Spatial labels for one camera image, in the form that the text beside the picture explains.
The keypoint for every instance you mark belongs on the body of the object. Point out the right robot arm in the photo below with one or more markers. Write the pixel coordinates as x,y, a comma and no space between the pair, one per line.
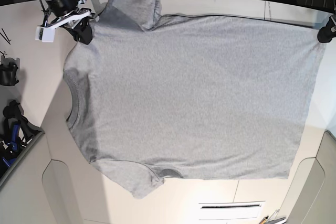
68,15

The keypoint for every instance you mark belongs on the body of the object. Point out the black cup holder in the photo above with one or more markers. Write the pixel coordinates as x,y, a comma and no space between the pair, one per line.
9,69

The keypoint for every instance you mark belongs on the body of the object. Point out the black and blue tool pile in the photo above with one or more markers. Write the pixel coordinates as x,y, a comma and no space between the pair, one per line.
17,134

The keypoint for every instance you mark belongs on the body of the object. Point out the grey T-shirt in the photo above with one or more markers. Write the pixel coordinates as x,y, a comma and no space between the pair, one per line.
210,97

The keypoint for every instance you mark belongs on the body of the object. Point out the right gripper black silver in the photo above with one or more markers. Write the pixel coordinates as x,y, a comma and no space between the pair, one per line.
67,14

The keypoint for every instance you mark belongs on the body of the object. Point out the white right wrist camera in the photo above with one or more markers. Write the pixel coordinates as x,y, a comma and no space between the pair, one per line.
46,31

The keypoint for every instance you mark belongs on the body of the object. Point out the black thin sticks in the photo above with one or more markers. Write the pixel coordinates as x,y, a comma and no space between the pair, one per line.
4,35

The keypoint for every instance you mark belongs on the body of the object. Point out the pens at bottom edge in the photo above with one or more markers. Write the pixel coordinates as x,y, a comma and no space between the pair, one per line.
272,219

